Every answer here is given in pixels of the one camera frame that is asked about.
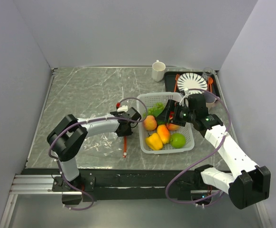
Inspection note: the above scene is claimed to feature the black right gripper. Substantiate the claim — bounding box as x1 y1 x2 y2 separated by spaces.
156 99 196 127

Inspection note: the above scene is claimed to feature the clear zip bag orange zipper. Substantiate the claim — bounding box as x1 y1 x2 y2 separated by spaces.
83 133 127 158

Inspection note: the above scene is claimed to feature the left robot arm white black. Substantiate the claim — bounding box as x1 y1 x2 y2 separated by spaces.
47 107 142 191

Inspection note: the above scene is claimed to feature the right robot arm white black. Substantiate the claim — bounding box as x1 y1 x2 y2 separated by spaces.
158 94 271 209

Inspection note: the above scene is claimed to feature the peach right in basket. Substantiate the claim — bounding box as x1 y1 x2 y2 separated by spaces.
166 123 180 131

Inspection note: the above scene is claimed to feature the peach in basket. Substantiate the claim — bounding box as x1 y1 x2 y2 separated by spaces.
143 115 157 131
166 123 180 131

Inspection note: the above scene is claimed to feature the orange yellow mango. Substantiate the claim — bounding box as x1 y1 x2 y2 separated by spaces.
157 124 170 144

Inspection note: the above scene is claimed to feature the peach left in basket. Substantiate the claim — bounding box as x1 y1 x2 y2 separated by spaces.
143 115 157 131

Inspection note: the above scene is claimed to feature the white plastic perforated basket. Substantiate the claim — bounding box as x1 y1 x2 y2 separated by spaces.
136 92 195 154

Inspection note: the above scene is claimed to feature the yellow bell pepper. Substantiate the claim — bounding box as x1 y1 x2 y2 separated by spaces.
145 133 163 151

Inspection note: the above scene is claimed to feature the green apple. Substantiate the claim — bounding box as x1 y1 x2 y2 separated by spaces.
170 133 186 149

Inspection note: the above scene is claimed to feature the black rectangular tray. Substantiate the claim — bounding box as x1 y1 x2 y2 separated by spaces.
164 71 209 92

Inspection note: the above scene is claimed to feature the orange plastic fork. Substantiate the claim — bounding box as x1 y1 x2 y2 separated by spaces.
174 74 180 92

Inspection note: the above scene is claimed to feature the black white striped plate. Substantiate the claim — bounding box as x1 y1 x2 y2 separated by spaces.
177 73 208 93

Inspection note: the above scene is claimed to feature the white ceramic mug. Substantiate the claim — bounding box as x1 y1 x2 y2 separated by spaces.
152 60 166 82

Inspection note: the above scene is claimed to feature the beige mug purple inside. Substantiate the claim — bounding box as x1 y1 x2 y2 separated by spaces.
203 92 217 110

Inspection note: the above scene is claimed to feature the orange plastic spoon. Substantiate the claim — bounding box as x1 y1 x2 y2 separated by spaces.
208 77 213 93

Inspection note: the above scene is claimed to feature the clear glass cup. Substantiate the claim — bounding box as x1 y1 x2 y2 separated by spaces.
202 67 213 81

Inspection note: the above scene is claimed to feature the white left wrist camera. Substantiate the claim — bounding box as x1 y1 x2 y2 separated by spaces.
116 102 128 112

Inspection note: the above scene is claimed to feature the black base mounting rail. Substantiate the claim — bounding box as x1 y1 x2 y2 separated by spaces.
21 168 233 205

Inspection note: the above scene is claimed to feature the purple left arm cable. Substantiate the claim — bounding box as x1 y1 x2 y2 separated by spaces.
48 97 148 211

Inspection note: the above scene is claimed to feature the aluminium extrusion frame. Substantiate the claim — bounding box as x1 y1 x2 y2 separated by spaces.
0 67 82 228

